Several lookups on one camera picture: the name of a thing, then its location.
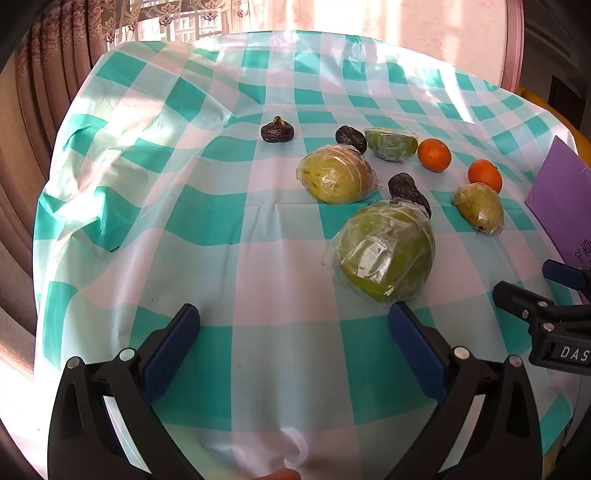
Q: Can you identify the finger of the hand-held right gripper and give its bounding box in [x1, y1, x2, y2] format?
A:
[542, 258, 591, 293]
[492, 281, 591, 343]

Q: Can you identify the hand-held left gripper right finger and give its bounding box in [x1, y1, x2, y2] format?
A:
[388, 301, 542, 480]

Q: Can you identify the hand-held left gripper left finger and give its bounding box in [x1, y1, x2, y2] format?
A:
[46, 303, 204, 480]

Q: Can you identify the large green pear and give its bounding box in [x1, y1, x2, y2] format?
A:
[323, 199, 435, 305]

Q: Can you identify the dark water chestnut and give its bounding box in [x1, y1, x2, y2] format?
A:
[261, 115, 296, 145]
[388, 173, 432, 217]
[335, 126, 368, 155]

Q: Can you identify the purple box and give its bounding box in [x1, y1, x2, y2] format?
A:
[524, 135, 591, 305]

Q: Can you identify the small wrapped green pear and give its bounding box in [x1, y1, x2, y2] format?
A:
[451, 183, 505, 235]

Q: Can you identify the orange mandarin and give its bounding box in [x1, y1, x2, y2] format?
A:
[418, 138, 452, 172]
[468, 159, 502, 193]

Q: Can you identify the teal white checked tablecloth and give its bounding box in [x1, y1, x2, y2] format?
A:
[31, 30, 583, 480]

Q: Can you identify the wrapped yellow-green pear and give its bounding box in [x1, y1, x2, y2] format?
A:
[295, 144, 382, 205]

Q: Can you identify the wrapped green fruit half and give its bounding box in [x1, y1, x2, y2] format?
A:
[365, 128, 419, 162]

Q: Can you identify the dark wooden cabinet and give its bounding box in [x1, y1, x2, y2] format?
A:
[526, 0, 591, 112]

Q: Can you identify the brown patterned curtain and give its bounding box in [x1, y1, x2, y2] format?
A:
[0, 0, 112, 416]

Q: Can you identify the sheer pink curtain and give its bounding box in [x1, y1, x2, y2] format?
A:
[222, 0, 509, 51]

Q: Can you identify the window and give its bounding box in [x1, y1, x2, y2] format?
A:
[106, 4, 232, 51]

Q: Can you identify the lace curtain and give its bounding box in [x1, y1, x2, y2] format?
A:
[99, 0, 287, 49]

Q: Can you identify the pink door frame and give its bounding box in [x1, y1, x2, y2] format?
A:
[505, 0, 528, 90]

